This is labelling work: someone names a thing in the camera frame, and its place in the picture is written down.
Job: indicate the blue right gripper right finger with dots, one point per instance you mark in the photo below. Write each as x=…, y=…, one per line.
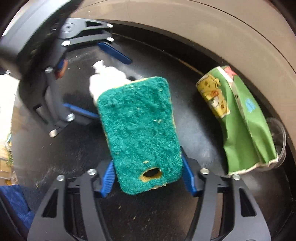
x=188, y=176

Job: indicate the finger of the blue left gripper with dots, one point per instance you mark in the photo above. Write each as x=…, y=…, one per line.
x=81, y=112
x=115, y=53

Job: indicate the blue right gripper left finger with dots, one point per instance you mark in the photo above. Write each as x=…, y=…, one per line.
x=108, y=177

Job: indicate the white foam bottle brush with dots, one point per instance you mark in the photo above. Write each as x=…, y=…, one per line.
x=105, y=78

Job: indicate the green yellow kitchen sponge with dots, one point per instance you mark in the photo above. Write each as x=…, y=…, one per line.
x=139, y=126

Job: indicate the green spongebob snack bag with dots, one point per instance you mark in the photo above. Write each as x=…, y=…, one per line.
x=247, y=139

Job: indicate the clear plastic cup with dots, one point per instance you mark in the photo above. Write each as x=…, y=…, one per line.
x=279, y=139

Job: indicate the left hand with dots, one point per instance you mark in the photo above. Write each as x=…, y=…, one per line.
x=61, y=69

